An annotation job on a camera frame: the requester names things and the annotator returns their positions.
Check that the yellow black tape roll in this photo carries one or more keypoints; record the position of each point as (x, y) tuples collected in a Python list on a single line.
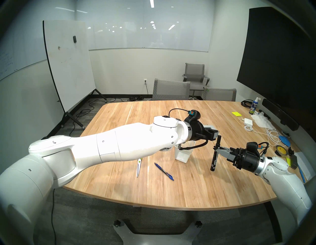
[(281, 150)]

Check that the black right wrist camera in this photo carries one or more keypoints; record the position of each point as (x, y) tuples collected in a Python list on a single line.
[(252, 147)]

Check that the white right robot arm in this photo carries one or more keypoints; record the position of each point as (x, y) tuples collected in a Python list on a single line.
[(284, 177)]

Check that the grey office chair with armrests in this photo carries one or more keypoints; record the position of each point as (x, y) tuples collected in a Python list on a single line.
[(195, 71)]

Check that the blue ballpoint pen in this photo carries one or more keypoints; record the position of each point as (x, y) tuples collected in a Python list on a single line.
[(164, 171)]

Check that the crumpled white tissue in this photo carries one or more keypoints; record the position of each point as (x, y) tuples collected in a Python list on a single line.
[(261, 121)]

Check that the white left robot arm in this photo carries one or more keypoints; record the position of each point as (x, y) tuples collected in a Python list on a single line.
[(98, 150)]

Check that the large black wall screen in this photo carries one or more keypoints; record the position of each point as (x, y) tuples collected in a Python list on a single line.
[(276, 61)]

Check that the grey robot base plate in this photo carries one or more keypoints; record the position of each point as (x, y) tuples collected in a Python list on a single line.
[(158, 239)]

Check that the dark grey small box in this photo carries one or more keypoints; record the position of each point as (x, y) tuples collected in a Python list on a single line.
[(293, 162)]

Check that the small yellow note piece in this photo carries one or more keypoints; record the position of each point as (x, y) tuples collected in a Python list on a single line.
[(288, 161)]

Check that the grey mesh office chair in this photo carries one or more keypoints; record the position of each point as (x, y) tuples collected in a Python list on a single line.
[(170, 90), (219, 95)]

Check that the small black clip object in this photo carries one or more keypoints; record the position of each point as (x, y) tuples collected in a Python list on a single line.
[(290, 152)]

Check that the side wall glass board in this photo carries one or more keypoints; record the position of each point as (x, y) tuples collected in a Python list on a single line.
[(14, 59)]

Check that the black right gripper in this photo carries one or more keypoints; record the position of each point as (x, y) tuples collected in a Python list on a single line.
[(246, 160)]

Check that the black permanent marker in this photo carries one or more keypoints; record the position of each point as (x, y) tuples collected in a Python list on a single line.
[(214, 164)]

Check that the large wall glass board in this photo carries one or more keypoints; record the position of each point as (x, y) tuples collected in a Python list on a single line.
[(148, 37)]

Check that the blue flat object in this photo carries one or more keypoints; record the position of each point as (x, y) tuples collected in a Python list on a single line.
[(285, 140)]

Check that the rolling whiteboard on stand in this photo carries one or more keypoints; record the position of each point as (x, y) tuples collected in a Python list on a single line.
[(69, 64)]

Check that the yellow sticky note pad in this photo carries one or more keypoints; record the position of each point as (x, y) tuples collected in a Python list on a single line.
[(236, 113)]

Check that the white power adapter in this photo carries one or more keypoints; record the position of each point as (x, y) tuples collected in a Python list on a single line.
[(248, 121)]

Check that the white mesh pen holder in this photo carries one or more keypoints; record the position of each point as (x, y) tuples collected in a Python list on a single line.
[(182, 156)]

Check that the Expo cleaner spray bottle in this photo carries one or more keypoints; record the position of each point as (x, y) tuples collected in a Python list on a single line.
[(253, 108)]

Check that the black video sound bar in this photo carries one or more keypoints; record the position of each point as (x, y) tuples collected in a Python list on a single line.
[(279, 113)]

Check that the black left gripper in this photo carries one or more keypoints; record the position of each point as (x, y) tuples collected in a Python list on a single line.
[(197, 132)]

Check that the ceiling light strip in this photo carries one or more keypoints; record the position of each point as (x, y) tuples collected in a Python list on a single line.
[(152, 3)]

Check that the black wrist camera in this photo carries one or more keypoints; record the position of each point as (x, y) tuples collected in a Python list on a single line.
[(252, 147), (195, 116)]

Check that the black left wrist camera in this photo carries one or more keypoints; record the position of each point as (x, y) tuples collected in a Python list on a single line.
[(195, 116)]

